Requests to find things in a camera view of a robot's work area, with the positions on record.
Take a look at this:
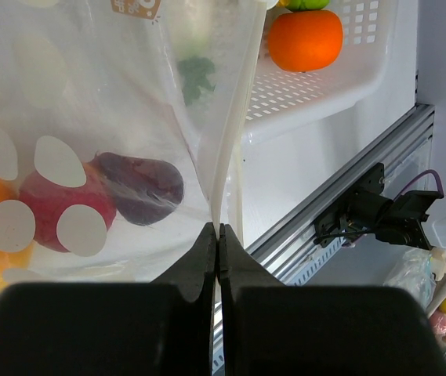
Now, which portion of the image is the white perforated plastic basket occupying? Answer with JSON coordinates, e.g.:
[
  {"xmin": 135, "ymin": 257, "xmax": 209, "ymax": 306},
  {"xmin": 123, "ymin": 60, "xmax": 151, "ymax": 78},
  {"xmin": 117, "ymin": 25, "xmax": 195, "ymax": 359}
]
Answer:
[{"xmin": 136, "ymin": 0, "xmax": 419, "ymax": 146}]

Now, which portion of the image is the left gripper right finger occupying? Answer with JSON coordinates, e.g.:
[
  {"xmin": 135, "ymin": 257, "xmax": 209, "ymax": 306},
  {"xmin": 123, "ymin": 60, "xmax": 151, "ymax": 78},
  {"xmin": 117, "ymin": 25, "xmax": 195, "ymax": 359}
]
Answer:
[{"xmin": 218, "ymin": 225, "xmax": 446, "ymax": 375}]

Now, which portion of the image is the dark red beet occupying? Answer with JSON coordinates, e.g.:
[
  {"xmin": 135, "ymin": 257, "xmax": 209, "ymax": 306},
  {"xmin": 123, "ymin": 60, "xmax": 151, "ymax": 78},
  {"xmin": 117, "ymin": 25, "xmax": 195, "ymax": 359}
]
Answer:
[{"xmin": 90, "ymin": 152, "xmax": 184, "ymax": 226}]

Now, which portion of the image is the orange tangerine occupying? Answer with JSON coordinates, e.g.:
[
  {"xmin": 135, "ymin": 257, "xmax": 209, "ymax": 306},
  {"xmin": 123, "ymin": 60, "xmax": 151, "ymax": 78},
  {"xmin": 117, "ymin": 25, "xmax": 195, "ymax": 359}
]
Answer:
[{"xmin": 267, "ymin": 10, "xmax": 344, "ymax": 72}]

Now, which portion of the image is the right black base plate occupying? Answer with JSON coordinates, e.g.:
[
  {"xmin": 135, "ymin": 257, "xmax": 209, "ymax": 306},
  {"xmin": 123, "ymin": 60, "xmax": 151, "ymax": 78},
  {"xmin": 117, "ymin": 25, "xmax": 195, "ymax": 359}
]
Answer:
[{"xmin": 314, "ymin": 162, "xmax": 392, "ymax": 248}]

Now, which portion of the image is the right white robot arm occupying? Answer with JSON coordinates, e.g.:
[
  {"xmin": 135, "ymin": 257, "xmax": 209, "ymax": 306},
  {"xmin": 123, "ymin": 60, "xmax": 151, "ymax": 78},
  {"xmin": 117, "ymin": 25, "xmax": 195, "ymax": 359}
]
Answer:
[{"xmin": 342, "ymin": 190, "xmax": 446, "ymax": 251}]

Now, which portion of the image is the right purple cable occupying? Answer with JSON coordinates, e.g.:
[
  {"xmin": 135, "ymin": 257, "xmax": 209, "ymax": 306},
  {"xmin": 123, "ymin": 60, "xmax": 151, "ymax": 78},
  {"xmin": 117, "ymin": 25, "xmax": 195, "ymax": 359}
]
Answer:
[{"xmin": 397, "ymin": 170, "xmax": 445, "ymax": 197}]

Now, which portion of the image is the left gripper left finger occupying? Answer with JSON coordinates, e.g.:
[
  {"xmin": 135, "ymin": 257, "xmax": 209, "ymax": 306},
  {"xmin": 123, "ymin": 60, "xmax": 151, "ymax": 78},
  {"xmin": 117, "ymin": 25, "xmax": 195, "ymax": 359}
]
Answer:
[{"xmin": 0, "ymin": 224, "xmax": 217, "ymax": 375}]

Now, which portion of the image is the white radish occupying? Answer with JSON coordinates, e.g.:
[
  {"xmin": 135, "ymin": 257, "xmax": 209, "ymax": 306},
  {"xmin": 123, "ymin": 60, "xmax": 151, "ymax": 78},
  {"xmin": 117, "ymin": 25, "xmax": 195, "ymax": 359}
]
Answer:
[{"xmin": 166, "ymin": 1, "xmax": 245, "ymax": 106}]

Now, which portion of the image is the clear polka dot zip bag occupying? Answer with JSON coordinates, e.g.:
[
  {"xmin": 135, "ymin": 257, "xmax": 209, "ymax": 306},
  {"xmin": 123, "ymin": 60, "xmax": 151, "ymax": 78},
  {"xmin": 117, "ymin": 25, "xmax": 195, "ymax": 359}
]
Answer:
[{"xmin": 0, "ymin": 0, "xmax": 269, "ymax": 302}]

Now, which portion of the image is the aluminium rail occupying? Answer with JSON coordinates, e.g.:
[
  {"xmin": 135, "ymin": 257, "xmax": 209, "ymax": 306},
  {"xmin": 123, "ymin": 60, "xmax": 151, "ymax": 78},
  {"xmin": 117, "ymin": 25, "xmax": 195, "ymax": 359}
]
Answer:
[{"xmin": 248, "ymin": 104, "xmax": 442, "ymax": 285}]

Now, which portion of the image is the bag of toy food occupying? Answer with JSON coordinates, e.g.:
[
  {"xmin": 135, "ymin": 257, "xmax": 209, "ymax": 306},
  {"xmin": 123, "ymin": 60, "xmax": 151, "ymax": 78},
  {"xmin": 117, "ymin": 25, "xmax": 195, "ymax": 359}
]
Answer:
[{"xmin": 384, "ymin": 248, "xmax": 446, "ymax": 347}]

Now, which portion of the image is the red strawberry fruit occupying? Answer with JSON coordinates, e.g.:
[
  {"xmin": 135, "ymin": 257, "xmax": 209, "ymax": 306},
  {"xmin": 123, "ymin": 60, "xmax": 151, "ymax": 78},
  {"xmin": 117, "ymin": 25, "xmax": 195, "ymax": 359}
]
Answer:
[{"xmin": 19, "ymin": 164, "xmax": 117, "ymax": 252}]

